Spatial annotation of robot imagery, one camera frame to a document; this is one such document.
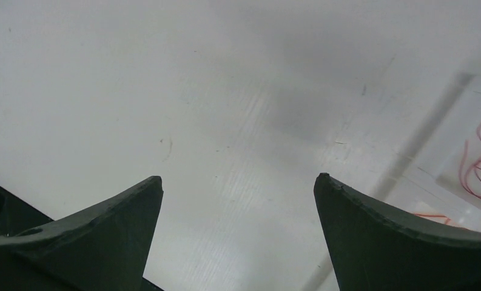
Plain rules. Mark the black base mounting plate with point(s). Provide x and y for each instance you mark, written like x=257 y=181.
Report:
x=7 y=213

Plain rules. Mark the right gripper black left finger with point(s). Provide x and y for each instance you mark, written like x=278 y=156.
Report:
x=103 y=245

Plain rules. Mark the white foam compartment tray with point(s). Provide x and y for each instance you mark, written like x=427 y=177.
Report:
x=439 y=178

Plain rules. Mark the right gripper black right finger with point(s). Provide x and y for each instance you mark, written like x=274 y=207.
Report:
x=376 y=246

